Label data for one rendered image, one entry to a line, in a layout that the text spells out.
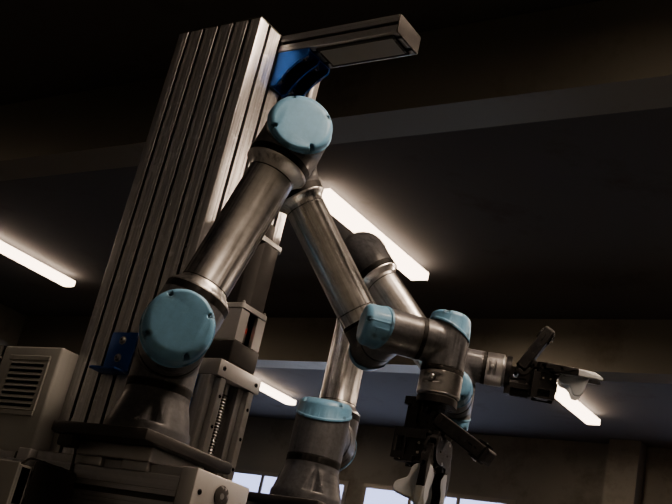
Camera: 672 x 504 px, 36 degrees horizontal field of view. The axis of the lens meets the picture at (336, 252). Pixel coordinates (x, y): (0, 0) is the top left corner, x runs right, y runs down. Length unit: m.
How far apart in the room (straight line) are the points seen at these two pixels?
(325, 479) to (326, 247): 0.51
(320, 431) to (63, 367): 0.54
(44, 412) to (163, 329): 0.57
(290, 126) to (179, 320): 0.40
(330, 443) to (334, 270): 0.43
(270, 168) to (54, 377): 0.68
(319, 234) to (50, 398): 0.66
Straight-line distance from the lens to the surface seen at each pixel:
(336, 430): 2.18
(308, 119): 1.81
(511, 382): 2.35
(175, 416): 1.78
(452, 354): 1.77
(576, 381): 2.34
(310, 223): 1.91
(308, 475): 2.14
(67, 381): 2.20
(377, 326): 1.75
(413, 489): 1.72
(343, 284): 1.89
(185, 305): 1.66
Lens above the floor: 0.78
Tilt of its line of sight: 21 degrees up
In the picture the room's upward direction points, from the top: 13 degrees clockwise
